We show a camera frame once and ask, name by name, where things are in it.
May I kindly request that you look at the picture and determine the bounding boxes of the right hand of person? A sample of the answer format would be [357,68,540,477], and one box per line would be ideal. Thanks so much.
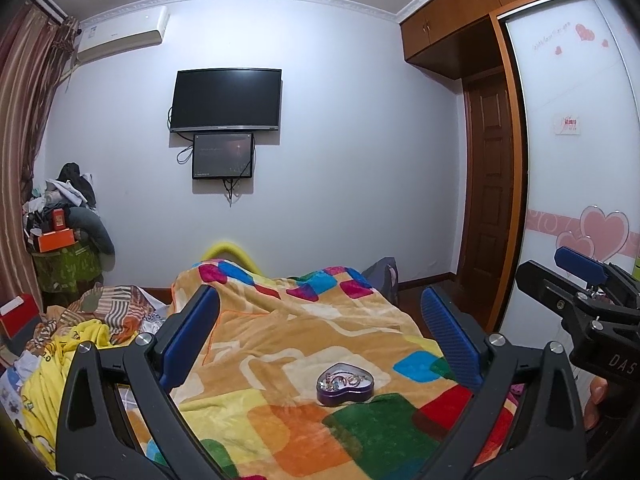
[584,377,608,430]

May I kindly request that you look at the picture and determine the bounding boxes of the orange box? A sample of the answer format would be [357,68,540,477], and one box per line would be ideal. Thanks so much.
[38,229,76,252]

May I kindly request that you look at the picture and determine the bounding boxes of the yellow cartoon cloth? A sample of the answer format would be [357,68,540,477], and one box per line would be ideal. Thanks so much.
[21,320,139,471]

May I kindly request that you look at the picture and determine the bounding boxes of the grey backpack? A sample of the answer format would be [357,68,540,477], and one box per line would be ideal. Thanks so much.
[361,257,399,306]

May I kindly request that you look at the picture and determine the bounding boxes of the red box with white label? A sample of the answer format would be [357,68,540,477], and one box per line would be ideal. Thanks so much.
[0,294,39,339]

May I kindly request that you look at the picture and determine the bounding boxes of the purple heart tin lid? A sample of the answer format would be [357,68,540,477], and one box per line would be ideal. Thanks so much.
[316,362,374,408]

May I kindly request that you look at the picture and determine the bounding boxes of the brown wooden door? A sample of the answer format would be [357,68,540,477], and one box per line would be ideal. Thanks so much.
[458,73,513,327]

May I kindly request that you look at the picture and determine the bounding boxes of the white wardrobe sliding door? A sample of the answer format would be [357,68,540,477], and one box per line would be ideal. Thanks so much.
[499,0,640,351]

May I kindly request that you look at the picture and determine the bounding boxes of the colourful patchwork fleece blanket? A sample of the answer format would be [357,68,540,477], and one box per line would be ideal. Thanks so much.
[124,258,522,480]

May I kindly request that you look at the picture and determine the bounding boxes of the small black wall monitor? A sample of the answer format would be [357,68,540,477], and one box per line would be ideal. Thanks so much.
[192,133,254,180]

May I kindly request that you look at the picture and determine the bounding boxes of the pile of clothes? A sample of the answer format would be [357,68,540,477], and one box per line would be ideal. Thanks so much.
[22,162,115,257]

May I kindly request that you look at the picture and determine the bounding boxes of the large black wall television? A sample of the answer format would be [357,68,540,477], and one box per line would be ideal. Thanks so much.
[169,68,282,132]

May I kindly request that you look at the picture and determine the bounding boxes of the white air conditioner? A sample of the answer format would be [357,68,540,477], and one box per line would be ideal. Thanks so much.
[77,6,170,64]

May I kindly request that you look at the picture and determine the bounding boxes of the green patterned box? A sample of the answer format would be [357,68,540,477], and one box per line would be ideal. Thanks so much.
[32,243,102,294]

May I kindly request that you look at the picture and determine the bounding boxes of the striped red curtain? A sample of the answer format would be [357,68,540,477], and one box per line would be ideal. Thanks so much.
[1,1,78,302]

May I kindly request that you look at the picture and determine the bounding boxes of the striped patterned bedsheet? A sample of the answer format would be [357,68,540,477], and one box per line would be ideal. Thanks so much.
[25,284,168,356]

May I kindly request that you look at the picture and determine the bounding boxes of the brown overhead wooden cabinet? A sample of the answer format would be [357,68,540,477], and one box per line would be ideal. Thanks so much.
[400,0,518,80]

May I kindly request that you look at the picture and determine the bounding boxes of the yellow bed footboard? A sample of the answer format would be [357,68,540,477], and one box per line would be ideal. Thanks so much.
[202,240,262,275]

